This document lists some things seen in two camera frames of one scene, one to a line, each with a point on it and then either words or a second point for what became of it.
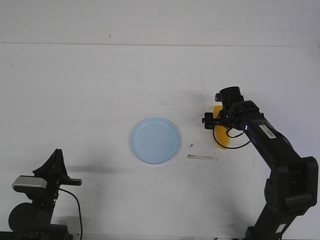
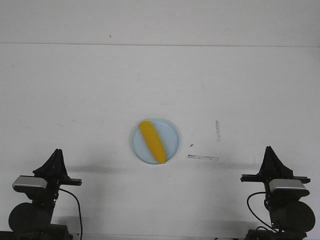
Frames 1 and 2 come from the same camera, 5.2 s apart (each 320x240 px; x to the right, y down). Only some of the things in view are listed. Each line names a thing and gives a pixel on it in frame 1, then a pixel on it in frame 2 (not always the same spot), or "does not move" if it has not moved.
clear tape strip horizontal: [216, 158] does not move
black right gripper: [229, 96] to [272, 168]
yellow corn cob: [220, 131] to [154, 140]
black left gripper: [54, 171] does not move
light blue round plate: [155, 140] does not move
